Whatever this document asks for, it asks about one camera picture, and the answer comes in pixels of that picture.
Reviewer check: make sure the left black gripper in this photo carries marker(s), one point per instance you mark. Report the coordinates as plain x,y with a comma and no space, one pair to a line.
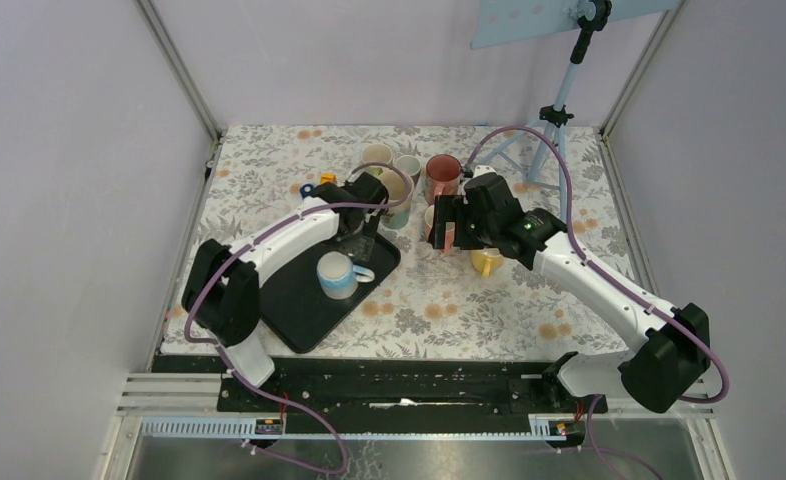
359,247

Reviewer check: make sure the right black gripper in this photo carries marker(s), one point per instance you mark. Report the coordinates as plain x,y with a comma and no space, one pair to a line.
452,208

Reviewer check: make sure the plain pink mug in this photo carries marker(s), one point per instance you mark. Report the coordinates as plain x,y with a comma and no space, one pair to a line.
445,245

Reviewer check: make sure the light blue mug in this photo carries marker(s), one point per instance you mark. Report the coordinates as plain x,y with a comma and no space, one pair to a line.
339,277

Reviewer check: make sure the cream floral mug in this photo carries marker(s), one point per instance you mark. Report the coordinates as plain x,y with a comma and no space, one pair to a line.
400,191

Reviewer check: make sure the yellow mug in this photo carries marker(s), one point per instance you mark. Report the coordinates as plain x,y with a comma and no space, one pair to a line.
486,261

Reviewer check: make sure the grey mug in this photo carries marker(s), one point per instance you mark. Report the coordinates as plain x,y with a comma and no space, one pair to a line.
409,165

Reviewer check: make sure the light green mug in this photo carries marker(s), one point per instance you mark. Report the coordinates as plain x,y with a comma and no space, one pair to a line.
374,157

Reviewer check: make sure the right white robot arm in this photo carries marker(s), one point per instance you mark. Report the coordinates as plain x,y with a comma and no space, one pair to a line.
667,347

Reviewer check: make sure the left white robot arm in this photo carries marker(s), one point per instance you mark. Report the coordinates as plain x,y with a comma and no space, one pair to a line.
223,289

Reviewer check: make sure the blue yellow toy truck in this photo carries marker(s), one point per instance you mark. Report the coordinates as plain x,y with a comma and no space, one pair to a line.
308,190

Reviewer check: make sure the floral tablecloth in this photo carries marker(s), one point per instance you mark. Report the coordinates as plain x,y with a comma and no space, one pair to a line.
432,305

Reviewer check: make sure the black plastic tray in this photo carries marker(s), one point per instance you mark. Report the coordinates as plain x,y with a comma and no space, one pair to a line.
294,306

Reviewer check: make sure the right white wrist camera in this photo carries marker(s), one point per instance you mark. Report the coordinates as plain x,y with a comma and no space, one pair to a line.
483,172

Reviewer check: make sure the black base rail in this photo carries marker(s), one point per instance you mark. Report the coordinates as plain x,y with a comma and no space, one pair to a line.
408,396

